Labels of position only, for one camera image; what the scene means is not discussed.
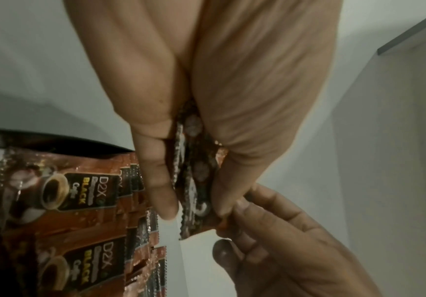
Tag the grey shelf board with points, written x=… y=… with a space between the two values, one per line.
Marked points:
x=415 y=32

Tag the person's left hand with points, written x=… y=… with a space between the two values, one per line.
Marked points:
x=242 y=72

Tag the person's right hand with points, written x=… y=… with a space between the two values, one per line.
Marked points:
x=301 y=249

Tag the brown coffee sachet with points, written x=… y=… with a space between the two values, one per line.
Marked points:
x=194 y=185

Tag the stack of brown coffee packets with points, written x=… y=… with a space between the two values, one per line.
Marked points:
x=69 y=220

